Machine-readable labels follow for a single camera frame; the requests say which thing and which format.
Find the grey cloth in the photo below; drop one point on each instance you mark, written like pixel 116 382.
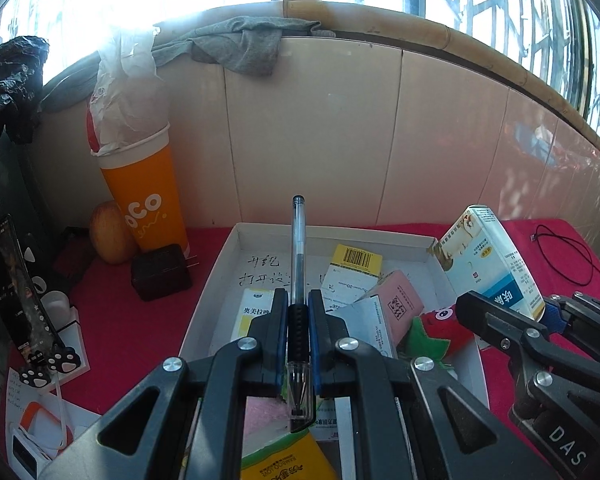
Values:
pixel 240 45

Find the black charger plug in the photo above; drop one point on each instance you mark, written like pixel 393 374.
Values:
pixel 160 272

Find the tan window ledge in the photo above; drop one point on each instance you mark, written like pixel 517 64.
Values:
pixel 405 22

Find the orange paper cup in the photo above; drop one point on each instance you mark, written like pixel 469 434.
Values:
pixel 145 195

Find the yellow box green edge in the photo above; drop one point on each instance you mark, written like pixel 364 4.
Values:
pixel 285 460

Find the black plastic bag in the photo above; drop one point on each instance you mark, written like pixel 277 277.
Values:
pixel 15 80

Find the light blue white medicine box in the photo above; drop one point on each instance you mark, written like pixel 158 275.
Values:
pixel 500 265

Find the yellow white barcode box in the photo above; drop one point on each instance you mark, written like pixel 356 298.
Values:
pixel 355 257

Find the white orange power bank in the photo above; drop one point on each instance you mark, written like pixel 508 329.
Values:
pixel 40 425

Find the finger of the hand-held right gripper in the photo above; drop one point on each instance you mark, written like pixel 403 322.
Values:
pixel 495 320
pixel 552 315

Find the white blue yellow medicine box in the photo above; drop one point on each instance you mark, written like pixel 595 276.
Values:
pixel 252 315

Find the white paper note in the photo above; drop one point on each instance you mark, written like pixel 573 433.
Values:
pixel 17 390

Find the red plush toy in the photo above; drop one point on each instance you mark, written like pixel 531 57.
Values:
pixel 440 330

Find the pink paper packet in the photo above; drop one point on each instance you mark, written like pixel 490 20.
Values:
pixel 265 420

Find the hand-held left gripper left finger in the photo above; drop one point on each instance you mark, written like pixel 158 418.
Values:
pixel 280 340

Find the white cardboard box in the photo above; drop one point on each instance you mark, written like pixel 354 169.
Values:
pixel 260 250

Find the pink box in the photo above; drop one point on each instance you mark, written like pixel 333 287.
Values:
pixel 397 300

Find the white paw phone stand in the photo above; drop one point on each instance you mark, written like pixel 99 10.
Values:
pixel 72 335

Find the clear black gel pen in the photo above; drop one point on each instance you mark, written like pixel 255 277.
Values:
pixel 298 260

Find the crumpled white plastic bag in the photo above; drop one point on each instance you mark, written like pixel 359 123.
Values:
pixel 125 100

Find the yellow red apple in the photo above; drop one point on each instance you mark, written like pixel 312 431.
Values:
pixel 110 235

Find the black smartphone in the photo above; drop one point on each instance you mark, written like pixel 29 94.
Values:
pixel 10 285

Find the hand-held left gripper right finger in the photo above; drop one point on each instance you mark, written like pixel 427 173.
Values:
pixel 316 350

